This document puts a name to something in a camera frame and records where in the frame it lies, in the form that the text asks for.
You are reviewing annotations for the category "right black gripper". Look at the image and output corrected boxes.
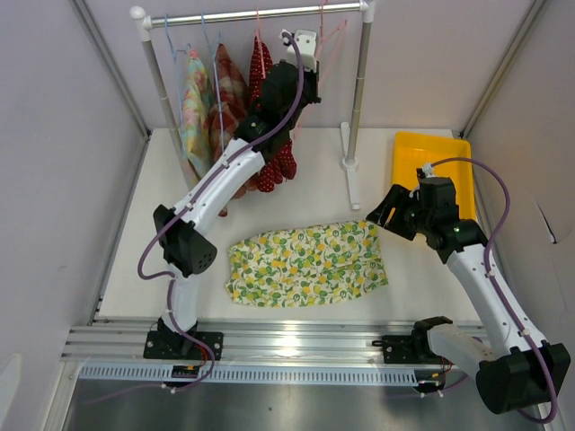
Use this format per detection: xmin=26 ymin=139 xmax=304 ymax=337
xmin=366 ymin=184 xmax=433 ymax=242

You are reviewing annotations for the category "pink wire hanger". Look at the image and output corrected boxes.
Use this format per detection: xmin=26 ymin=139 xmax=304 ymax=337
xmin=254 ymin=6 xmax=261 ymax=46
xmin=316 ymin=1 xmax=348 ymax=91

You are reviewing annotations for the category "red polka dot skirt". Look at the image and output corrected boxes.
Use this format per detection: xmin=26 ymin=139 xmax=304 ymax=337
xmin=248 ymin=35 xmax=297 ymax=193

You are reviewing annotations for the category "lemon print cloth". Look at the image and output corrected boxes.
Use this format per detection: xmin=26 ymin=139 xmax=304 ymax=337
xmin=226 ymin=220 xmax=388 ymax=308

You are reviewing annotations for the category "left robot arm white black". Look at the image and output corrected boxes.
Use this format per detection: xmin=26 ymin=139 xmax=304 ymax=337
xmin=145 ymin=60 xmax=321 ymax=359

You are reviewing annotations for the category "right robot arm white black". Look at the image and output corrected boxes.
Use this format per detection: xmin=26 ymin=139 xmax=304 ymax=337
xmin=367 ymin=177 xmax=571 ymax=424

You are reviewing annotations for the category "red plaid garment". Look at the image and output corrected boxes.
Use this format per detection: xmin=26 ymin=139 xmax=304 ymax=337
xmin=204 ymin=42 xmax=251 ymax=217

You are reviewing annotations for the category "yellow plastic tray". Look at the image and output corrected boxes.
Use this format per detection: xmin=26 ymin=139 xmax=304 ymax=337
xmin=392 ymin=131 xmax=476 ymax=220

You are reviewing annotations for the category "pastel floral garment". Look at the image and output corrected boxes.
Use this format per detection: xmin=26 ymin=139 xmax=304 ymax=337
xmin=180 ymin=49 xmax=215 ymax=180

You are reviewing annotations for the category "clothes rack metal white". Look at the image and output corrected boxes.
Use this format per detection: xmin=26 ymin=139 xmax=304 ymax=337
xmin=129 ymin=1 xmax=376 ymax=211

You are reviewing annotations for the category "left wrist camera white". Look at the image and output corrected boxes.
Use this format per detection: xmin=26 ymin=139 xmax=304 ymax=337
xmin=279 ymin=29 xmax=319 ymax=73

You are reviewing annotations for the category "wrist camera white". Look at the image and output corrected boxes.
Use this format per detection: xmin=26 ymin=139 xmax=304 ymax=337
xmin=279 ymin=29 xmax=319 ymax=73
xmin=416 ymin=163 xmax=436 ymax=180

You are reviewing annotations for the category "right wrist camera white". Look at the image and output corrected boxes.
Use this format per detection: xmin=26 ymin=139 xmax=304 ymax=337
xmin=416 ymin=163 xmax=436 ymax=180

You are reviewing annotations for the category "blue wire hanger right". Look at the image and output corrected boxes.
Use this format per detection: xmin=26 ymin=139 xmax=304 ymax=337
xmin=199 ymin=13 xmax=228 ymax=158

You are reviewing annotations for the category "blue wire hanger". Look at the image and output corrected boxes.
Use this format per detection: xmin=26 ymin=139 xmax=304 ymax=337
xmin=164 ymin=13 xmax=189 ymax=129
xmin=199 ymin=13 xmax=228 ymax=158

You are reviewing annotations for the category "blue wire hanger left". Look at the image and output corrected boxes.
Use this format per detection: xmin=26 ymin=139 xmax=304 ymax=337
xmin=164 ymin=13 xmax=189 ymax=129

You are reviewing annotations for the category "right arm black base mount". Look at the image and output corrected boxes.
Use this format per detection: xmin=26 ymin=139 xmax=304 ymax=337
xmin=371 ymin=335 xmax=445 ymax=365

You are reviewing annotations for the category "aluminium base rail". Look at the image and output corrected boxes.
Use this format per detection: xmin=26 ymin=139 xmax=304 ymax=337
xmin=60 ymin=319 xmax=413 ymax=368

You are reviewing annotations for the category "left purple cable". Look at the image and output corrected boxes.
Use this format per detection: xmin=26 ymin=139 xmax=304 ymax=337
xmin=137 ymin=33 xmax=306 ymax=356

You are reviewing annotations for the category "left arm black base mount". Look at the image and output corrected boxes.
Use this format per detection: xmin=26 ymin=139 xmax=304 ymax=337
xmin=143 ymin=330 xmax=224 ymax=361

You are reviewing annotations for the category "white slotted cable duct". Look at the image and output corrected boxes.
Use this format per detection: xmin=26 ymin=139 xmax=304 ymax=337
xmin=79 ymin=363 xmax=419 ymax=387

